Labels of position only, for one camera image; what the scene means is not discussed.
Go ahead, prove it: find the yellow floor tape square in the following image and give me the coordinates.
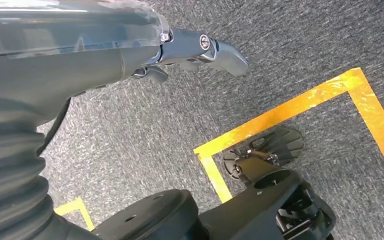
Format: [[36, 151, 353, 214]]
[[193, 67, 384, 204]]

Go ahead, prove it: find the black round joint housing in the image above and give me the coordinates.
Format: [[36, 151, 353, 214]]
[[92, 189, 210, 240]]

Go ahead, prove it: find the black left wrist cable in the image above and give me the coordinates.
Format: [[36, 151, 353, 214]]
[[36, 97, 72, 157]]

